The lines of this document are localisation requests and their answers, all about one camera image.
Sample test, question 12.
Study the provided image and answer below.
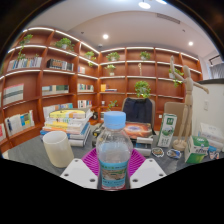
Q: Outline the clear blue-capped water bottle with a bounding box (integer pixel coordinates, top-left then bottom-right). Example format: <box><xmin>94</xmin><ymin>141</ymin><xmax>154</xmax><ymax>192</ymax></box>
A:
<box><xmin>95</xmin><ymin>110</ymin><xmax>134</xmax><ymax>191</ymax></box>

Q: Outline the branched ceiling lamp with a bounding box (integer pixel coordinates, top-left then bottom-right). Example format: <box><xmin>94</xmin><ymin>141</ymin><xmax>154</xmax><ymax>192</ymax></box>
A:
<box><xmin>138</xmin><ymin>0</ymin><xmax>168</xmax><ymax>10</ymax></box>

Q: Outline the wooden wall shelf unit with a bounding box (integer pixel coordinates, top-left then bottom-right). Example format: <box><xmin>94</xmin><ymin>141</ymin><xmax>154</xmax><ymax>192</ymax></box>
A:
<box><xmin>0</xmin><ymin>26</ymin><xmax>204</xmax><ymax>154</ymax></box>

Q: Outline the black ceiling track rail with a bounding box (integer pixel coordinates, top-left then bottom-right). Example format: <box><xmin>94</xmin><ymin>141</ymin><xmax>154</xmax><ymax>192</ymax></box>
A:
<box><xmin>208</xmin><ymin>54</ymin><xmax>224</xmax><ymax>66</ymax></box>

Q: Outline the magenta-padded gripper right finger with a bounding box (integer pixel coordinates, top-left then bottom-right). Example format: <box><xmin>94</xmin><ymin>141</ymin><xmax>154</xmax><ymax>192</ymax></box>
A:
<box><xmin>128</xmin><ymin>148</ymin><xmax>167</xmax><ymax>189</ymax></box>

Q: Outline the cream plastic cup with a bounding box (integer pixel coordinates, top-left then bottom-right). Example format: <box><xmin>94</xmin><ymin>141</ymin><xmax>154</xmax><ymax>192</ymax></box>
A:
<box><xmin>42</xmin><ymin>130</ymin><xmax>75</xmax><ymax>169</ymax></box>

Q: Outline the beige upholstered chair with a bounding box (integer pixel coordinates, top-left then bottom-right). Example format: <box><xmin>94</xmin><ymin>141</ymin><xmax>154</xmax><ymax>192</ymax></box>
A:
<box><xmin>163</xmin><ymin>101</ymin><xmax>186</xmax><ymax>129</ymax></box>

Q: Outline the chair with dark jacket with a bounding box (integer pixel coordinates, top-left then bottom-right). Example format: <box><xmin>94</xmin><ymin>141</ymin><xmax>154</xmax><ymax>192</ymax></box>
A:
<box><xmin>121</xmin><ymin>96</ymin><xmax>157</xmax><ymax>129</ymax></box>

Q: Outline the dark book stack, orange cover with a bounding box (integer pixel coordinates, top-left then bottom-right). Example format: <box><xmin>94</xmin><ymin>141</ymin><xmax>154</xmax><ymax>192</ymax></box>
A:
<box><xmin>92</xmin><ymin>121</ymin><xmax>155</xmax><ymax>157</ymax></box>

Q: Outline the grey curtain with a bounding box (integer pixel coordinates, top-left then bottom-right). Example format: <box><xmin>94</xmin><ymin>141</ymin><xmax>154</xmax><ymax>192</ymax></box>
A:
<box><xmin>211</xmin><ymin>63</ymin><xmax>224</xmax><ymax>79</ymax></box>

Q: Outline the tall green-white drink carton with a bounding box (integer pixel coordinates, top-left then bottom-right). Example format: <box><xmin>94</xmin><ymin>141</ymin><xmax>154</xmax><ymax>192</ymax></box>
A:
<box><xmin>156</xmin><ymin>113</ymin><xmax>178</xmax><ymax>148</ymax></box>

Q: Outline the wooden artist mannequin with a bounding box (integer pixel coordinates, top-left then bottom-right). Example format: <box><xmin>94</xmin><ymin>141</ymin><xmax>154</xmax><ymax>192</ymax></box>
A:
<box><xmin>169</xmin><ymin>54</ymin><xmax>210</xmax><ymax>152</ymax></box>

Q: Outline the ceiling air vent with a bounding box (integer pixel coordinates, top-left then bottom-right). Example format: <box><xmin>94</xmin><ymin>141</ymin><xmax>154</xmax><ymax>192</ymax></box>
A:
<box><xmin>156</xmin><ymin>13</ymin><xmax>183</xmax><ymax>25</ymax></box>

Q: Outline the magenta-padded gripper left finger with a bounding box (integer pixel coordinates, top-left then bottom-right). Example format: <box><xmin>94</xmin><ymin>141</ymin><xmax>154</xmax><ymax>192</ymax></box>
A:
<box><xmin>59</xmin><ymin>148</ymin><xmax>100</xmax><ymax>190</ymax></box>

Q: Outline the green and white box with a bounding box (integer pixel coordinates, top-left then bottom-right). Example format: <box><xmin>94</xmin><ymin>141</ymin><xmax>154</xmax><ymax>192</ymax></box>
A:
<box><xmin>184</xmin><ymin>135</ymin><xmax>210</xmax><ymax>164</ymax></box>

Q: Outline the stack of pale colourful books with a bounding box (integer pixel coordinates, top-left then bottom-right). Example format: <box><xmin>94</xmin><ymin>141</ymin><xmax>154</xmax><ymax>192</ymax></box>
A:
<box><xmin>39</xmin><ymin>107</ymin><xmax>94</xmax><ymax>148</ymax></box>

